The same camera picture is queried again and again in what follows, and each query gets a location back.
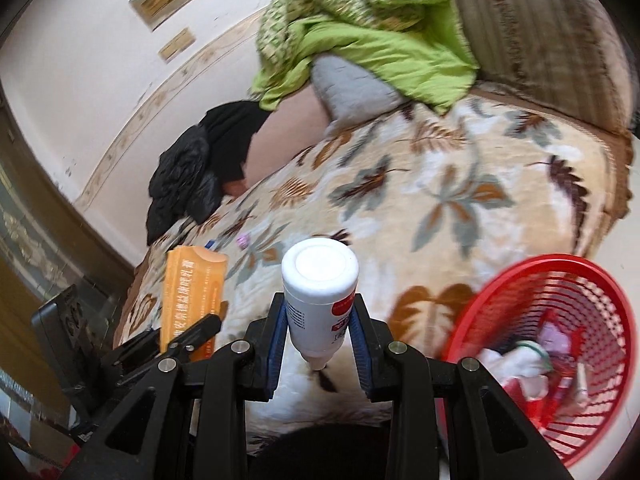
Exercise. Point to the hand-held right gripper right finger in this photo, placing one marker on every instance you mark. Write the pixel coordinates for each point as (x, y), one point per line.
(361, 360)

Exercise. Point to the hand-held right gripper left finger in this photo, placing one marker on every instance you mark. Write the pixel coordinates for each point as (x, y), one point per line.
(275, 355)

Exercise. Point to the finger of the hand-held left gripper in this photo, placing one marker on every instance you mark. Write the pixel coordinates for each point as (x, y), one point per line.
(132, 355)
(200, 332)

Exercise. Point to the orange cardboard box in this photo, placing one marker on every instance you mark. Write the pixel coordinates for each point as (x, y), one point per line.
(192, 285)

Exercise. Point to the white plastic bottle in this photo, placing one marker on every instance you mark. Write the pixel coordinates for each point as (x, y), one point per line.
(315, 305)

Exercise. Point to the red cigarette pack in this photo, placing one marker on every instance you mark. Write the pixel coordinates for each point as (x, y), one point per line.
(525, 395)

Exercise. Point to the lilac wrapper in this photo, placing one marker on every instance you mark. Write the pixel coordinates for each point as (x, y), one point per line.
(555, 337)

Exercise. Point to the white medicine box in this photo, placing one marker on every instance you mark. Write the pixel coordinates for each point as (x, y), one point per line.
(583, 387)

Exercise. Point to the red plastic mesh basket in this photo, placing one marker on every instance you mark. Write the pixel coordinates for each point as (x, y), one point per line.
(590, 300)

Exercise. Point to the small blue white box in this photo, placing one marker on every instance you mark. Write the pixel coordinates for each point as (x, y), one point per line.
(210, 245)

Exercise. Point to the small pink wrapper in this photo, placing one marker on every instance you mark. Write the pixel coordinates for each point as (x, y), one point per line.
(244, 241)

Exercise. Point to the person's dark clothing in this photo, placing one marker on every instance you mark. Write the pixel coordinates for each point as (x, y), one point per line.
(325, 455)

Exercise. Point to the black puffer jacket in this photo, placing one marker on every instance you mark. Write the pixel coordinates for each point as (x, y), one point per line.
(180, 185)

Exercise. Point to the leaf print blanket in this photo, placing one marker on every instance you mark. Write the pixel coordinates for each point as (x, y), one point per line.
(425, 185)

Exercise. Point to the black cloth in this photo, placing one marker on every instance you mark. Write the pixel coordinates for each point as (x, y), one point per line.
(235, 135)

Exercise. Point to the pinkish brown sofa armrest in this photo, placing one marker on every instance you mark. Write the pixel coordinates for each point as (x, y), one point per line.
(285, 145)

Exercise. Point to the grey quilted pillow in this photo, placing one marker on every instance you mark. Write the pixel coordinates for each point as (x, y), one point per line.
(350, 90)

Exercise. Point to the green patterned quilt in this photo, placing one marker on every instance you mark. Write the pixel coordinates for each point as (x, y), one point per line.
(360, 35)

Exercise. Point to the striped sofa cushion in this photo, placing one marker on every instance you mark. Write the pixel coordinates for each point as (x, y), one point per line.
(540, 45)

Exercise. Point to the gold double wall switch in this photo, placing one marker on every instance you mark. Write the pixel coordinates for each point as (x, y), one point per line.
(177, 45)

